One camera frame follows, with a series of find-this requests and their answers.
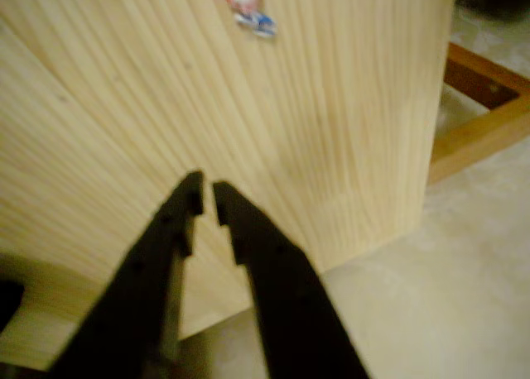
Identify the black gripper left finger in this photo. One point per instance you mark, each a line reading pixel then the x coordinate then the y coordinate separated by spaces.
pixel 141 279

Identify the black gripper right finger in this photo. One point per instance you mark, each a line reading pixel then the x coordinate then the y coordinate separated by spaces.
pixel 281 296

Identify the white candy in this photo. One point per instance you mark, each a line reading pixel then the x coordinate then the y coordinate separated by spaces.
pixel 248 2

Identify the brown wooden frame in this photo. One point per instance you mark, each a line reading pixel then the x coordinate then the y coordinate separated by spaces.
pixel 476 141

